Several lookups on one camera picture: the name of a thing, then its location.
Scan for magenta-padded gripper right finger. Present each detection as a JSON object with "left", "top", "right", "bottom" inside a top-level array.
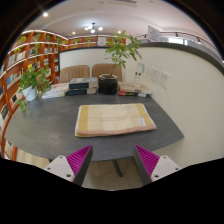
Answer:
[{"left": 133, "top": 144, "right": 182, "bottom": 187}]

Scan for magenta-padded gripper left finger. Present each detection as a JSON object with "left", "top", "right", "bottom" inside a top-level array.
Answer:
[{"left": 43, "top": 145, "right": 94, "bottom": 187}]

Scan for cream and yellow striped towel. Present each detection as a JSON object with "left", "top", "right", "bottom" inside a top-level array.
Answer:
[{"left": 74, "top": 102, "right": 158, "bottom": 138}]

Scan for dark table leg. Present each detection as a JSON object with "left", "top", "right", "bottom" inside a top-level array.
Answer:
[{"left": 111, "top": 159, "right": 124, "bottom": 178}]

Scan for thin white book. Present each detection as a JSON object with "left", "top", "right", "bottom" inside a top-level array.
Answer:
[{"left": 41, "top": 90, "right": 69, "bottom": 100}]

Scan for dark blue book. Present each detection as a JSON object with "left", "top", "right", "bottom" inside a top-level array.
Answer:
[{"left": 65, "top": 87, "right": 98, "bottom": 97}]

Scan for leafy plant in white pot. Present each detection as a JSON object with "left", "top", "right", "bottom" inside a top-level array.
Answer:
[{"left": 16, "top": 66, "right": 53, "bottom": 113}]

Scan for white picture book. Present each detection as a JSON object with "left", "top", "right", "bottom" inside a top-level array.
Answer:
[{"left": 46, "top": 82, "right": 70, "bottom": 95}]

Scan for red and black book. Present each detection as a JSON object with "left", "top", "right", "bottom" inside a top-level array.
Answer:
[{"left": 117, "top": 89, "right": 149, "bottom": 98}]

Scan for white card with teal tab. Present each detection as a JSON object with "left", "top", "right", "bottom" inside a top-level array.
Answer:
[{"left": 133, "top": 62, "right": 146, "bottom": 87}]

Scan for tall plant in black pot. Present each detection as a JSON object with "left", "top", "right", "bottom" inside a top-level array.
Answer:
[{"left": 98, "top": 30, "right": 143, "bottom": 95}]

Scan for tan padded chair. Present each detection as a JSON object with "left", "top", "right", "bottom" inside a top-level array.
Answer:
[
  {"left": 91, "top": 63, "right": 123, "bottom": 83},
  {"left": 58, "top": 65, "right": 91, "bottom": 84}
]

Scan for orange bookshelf unit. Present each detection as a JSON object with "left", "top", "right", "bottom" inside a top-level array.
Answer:
[{"left": 0, "top": 29, "right": 128, "bottom": 161}]

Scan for white curtains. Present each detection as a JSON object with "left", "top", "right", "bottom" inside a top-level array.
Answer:
[{"left": 159, "top": 32, "right": 222, "bottom": 62}]

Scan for small framed white sign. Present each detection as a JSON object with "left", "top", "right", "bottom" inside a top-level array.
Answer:
[{"left": 97, "top": 36, "right": 108, "bottom": 47}]

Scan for white standing sign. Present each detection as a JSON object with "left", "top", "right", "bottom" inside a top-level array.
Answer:
[{"left": 147, "top": 25, "right": 162, "bottom": 43}]

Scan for black ceiling chandelier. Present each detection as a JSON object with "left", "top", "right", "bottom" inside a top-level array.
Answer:
[{"left": 83, "top": 22, "right": 104, "bottom": 34}]

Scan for recessed ceiling spotlights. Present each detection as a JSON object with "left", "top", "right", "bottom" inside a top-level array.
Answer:
[{"left": 42, "top": 11, "right": 77, "bottom": 36}]

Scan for ceiling air vent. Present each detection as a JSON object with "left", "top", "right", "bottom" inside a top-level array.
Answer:
[{"left": 106, "top": 0, "right": 138, "bottom": 6}]

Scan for white wall socket plate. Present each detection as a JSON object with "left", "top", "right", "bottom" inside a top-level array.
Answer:
[
  {"left": 158, "top": 70, "right": 172, "bottom": 89},
  {"left": 149, "top": 66, "right": 160, "bottom": 83}
]

